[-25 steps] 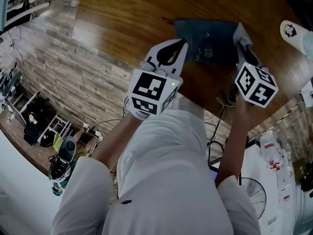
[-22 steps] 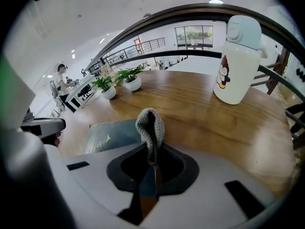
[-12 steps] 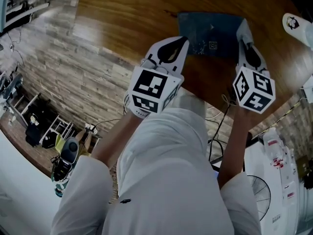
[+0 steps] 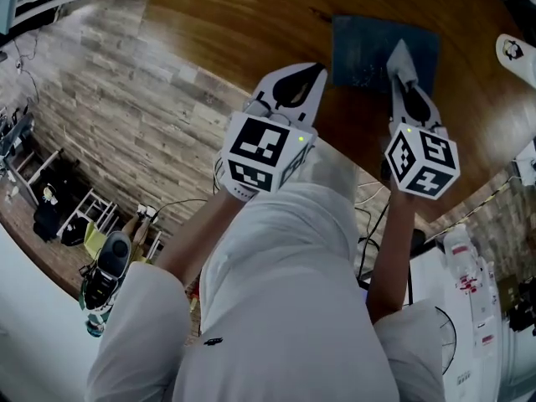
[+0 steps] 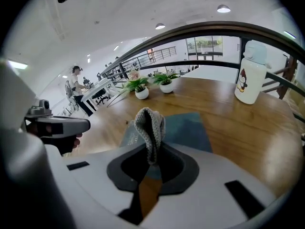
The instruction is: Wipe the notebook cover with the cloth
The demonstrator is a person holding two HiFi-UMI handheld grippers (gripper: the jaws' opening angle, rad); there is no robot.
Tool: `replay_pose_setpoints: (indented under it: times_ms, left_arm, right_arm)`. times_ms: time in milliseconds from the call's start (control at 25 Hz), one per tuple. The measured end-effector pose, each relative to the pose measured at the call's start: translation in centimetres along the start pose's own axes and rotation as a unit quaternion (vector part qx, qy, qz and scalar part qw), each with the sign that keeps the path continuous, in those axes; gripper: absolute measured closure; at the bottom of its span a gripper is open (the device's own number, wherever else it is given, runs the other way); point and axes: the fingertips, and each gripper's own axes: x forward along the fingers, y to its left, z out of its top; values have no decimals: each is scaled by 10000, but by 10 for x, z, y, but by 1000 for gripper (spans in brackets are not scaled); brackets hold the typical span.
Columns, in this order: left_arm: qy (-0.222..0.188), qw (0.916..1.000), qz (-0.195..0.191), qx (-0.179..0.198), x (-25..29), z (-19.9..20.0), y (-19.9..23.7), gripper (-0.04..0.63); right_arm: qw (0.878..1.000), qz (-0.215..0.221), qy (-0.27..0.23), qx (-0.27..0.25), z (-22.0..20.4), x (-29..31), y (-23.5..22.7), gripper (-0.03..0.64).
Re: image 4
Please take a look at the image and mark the person's light trousers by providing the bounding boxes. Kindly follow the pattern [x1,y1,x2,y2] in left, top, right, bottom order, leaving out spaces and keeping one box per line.
[312,138,361,194]

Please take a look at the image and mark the person's left forearm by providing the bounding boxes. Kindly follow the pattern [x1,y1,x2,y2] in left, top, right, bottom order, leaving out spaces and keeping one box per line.
[157,188,244,288]

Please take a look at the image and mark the yellow green paper bag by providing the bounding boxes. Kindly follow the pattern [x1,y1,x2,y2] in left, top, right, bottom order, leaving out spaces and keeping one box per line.
[83,219,108,259]

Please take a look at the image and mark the white shelf frame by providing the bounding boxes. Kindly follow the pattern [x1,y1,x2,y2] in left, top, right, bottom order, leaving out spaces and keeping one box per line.
[10,148,64,209]

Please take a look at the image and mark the black backpack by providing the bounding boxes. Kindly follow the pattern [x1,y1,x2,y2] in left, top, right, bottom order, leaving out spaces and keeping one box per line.
[33,182,68,242]

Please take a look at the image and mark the grey rounded device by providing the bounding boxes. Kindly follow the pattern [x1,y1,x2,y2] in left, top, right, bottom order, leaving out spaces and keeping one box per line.
[97,230,133,282]

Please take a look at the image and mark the black bag white print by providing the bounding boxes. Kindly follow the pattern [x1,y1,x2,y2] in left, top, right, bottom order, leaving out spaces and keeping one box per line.
[60,218,91,246]

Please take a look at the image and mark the black standing fan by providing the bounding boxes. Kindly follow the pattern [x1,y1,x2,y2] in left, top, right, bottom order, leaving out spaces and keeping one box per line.
[412,228,458,376]

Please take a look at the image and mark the teal bottle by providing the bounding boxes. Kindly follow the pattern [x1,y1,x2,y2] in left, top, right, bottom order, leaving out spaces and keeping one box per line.
[85,316,106,338]

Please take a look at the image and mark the person's right forearm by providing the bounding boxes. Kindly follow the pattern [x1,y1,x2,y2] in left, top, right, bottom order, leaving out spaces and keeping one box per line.
[366,188,414,324]

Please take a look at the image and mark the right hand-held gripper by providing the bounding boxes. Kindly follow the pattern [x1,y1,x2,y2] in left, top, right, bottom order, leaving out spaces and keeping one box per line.
[384,79,461,202]

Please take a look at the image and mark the black and white equipment case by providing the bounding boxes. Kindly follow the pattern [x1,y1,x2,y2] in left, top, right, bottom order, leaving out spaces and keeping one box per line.
[79,265,121,312]

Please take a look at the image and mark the clear plastic bottle red label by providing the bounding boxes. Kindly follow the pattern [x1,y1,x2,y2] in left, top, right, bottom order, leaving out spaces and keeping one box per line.
[443,224,482,276]

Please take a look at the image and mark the person's white shirt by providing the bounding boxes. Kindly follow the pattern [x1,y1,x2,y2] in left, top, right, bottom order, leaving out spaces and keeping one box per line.
[85,182,447,402]

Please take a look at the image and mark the white printed cup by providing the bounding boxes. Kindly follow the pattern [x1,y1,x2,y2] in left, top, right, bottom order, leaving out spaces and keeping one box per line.
[495,33,536,91]

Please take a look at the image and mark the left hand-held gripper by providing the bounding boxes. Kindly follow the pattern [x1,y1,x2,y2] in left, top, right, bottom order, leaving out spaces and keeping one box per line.
[220,61,329,203]

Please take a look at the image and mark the dark blue notebook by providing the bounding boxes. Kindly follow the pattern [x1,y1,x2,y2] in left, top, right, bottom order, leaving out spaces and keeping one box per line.
[331,13,441,96]

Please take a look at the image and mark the white metal rack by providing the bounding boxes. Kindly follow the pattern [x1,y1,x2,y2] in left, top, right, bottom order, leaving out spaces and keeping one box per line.
[58,188,121,246]

